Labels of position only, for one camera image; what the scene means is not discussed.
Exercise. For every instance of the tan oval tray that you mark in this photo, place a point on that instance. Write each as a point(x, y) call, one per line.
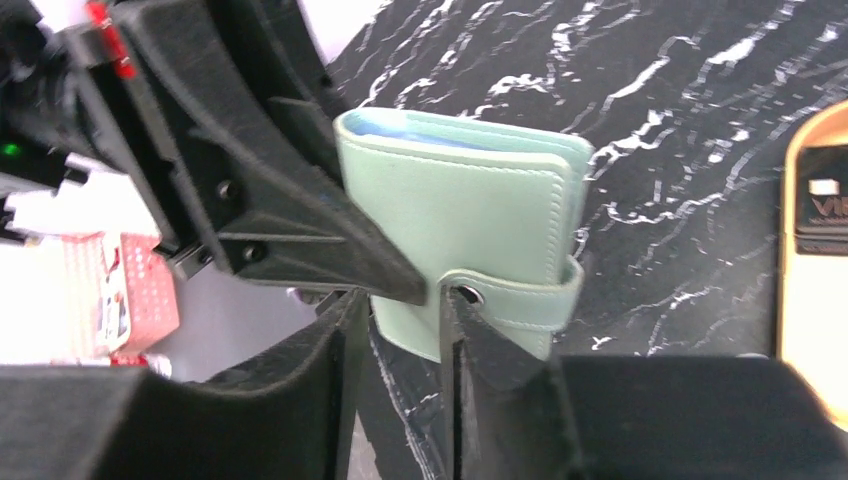
point(812, 320)

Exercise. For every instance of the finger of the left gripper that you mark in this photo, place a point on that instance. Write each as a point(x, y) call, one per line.
point(236, 100)

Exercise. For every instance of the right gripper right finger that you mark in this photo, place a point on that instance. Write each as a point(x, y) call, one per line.
point(510, 415)

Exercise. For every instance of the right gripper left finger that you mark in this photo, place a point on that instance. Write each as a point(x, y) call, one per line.
point(287, 413)

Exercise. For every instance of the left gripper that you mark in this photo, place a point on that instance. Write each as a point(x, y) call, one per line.
point(65, 93)

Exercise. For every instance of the pink perforated basket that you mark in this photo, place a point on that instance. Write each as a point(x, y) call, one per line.
point(120, 295)

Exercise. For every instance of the mint green card holder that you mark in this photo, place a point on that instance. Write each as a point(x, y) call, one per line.
point(488, 208)

